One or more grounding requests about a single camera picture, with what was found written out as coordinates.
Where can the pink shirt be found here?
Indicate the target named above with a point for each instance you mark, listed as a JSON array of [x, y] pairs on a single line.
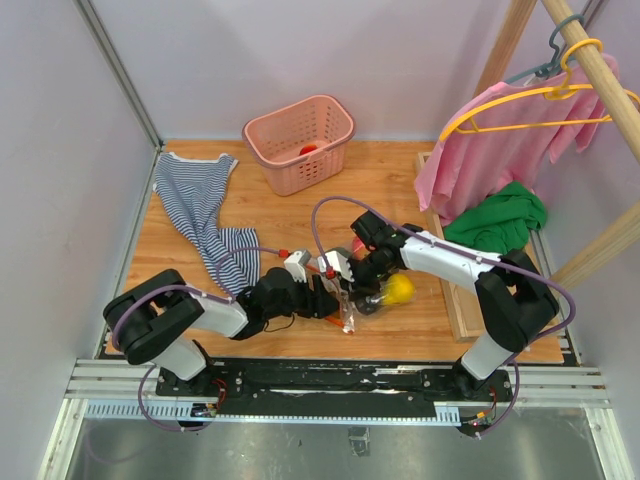
[[466, 169]]

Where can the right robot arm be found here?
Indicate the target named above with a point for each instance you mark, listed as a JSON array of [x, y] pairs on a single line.
[[515, 302]]

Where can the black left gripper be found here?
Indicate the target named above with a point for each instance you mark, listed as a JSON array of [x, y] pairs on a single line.
[[319, 303]]

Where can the fake red-yellow mango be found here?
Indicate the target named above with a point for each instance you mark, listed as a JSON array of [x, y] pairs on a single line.
[[307, 149]]

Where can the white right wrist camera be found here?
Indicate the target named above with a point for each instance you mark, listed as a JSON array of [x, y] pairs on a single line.
[[336, 261]]

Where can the green tank top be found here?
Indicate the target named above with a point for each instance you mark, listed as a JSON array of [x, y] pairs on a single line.
[[500, 223]]

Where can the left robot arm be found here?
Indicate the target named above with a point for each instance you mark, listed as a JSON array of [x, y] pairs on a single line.
[[148, 323]]

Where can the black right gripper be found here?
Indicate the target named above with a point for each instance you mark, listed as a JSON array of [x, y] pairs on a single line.
[[360, 288]]

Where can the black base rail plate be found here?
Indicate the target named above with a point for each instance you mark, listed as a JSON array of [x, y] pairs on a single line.
[[333, 389]]

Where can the clear zip top bag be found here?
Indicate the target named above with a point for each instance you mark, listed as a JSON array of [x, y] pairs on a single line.
[[348, 316]]

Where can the blue white striped shirt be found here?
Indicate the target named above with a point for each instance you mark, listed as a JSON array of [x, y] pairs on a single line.
[[192, 193]]

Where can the fake dark purple fruit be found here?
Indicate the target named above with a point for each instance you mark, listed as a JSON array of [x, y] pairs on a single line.
[[369, 305]]

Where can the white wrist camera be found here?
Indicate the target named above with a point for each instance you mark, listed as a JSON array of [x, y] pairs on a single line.
[[336, 261], [296, 264]]

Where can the pink plastic basket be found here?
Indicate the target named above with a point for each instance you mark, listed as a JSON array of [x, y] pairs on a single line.
[[276, 138]]

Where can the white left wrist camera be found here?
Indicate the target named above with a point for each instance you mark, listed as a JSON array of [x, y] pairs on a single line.
[[296, 264]]

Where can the fake yellow lemon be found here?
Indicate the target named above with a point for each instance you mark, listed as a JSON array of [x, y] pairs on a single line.
[[398, 290]]

